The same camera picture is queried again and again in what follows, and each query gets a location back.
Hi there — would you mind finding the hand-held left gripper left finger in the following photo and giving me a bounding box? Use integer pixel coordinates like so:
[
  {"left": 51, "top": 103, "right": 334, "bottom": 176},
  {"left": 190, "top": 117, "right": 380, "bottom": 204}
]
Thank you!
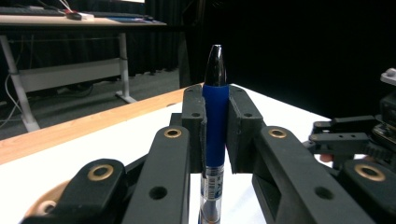
[{"left": 121, "top": 84, "right": 208, "bottom": 224}]

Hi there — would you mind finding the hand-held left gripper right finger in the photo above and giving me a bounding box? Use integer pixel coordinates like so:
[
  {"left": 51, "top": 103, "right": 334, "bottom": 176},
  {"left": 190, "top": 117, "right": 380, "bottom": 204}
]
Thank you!
[{"left": 227, "top": 84, "right": 376, "bottom": 224}]

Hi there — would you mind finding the blue pen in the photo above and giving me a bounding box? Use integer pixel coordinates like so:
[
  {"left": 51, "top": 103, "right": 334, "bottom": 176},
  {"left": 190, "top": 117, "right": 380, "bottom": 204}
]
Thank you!
[{"left": 198, "top": 44, "right": 231, "bottom": 224}]

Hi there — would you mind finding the white mat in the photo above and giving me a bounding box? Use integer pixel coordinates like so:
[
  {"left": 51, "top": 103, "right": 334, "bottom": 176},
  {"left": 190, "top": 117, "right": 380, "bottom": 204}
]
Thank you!
[{"left": 0, "top": 83, "right": 375, "bottom": 224}]

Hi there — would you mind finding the black curtain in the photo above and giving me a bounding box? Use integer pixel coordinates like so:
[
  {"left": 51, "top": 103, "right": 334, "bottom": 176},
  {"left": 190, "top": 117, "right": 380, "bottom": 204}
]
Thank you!
[{"left": 124, "top": 0, "right": 396, "bottom": 122}]

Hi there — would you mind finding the blue desk pad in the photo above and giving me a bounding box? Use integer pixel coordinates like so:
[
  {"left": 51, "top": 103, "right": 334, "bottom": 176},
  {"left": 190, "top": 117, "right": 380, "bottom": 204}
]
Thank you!
[{"left": 106, "top": 17, "right": 155, "bottom": 23}]

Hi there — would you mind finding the black keyboard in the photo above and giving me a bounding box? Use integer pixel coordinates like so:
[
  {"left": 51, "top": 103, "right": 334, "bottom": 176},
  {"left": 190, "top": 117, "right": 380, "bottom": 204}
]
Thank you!
[{"left": 0, "top": 7, "right": 64, "bottom": 17}]

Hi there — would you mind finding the white metal frame desk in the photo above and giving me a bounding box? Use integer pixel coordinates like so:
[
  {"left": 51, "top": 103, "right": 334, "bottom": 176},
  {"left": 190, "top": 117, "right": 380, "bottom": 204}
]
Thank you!
[{"left": 0, "top": 14, "right": 167, "bottom": 133}]

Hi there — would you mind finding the white hanging cable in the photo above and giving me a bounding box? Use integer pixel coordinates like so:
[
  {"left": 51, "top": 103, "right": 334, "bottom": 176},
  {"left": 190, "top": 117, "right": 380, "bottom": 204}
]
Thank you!
[{"left": 0, "top": 74, "right": 21, "bottom": 129}]

